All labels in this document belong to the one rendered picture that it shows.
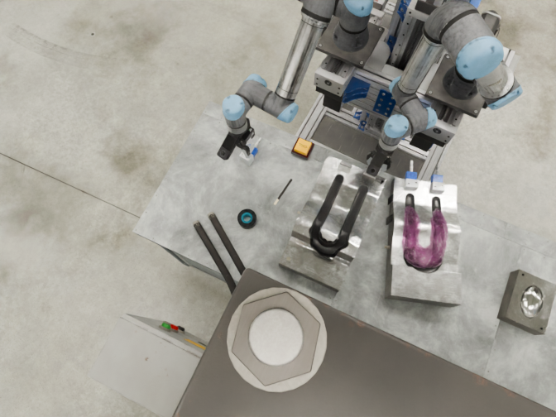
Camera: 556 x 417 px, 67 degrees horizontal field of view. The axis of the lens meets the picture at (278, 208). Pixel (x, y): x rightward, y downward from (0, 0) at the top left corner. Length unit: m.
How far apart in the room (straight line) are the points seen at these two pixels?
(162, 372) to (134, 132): 2.17
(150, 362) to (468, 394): 0.74
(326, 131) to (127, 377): 1.93
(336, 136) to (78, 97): 1.81
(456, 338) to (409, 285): 0.29
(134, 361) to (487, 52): 1.18
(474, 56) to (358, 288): 0.95
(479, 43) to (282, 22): 2.25
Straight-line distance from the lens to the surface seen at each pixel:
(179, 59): 3.27
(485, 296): 1.89
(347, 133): 2.64
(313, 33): 1.40
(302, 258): 1.68
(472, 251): 1.91
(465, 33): 1.31
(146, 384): 1.09
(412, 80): 1.58
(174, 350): 1.07
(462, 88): 1.84
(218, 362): 0.51
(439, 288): 1.71
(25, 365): 2.91
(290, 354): 0.45
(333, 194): 1.75
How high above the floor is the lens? 2.51
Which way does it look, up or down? 72 degrees down
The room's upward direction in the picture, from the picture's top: 3 degrees counter-clockwise
